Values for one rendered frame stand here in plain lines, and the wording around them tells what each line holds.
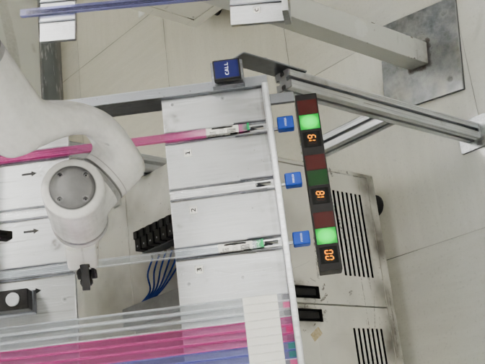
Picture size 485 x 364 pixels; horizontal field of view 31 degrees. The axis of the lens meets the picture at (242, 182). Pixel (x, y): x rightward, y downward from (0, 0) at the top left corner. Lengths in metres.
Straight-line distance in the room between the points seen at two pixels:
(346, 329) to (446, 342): 0.27
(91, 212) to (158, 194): 0.88
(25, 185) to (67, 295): 0.23
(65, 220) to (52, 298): 0.42
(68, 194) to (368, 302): 1.13
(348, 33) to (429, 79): 0.31
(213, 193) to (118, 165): 0.40
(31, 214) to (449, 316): 1.06
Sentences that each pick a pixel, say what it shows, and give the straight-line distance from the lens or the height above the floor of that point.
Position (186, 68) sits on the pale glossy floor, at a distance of 3.12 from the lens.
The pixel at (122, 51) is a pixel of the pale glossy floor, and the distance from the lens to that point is 3.51.
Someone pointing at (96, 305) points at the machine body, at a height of 0.62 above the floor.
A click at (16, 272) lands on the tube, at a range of 1.61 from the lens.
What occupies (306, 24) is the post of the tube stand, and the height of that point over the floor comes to 0.44.
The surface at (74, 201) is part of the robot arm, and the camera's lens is 1.17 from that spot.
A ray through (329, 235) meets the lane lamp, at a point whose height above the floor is 0.65.
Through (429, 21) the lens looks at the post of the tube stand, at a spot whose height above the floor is 0.01.
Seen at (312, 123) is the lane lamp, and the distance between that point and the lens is 1.63.
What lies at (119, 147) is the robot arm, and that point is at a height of 1.15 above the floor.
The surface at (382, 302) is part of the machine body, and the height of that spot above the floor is 0.11.
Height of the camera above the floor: 1.78
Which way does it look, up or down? 40 degrees down
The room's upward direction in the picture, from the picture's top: 80 degrees counter-clockwise
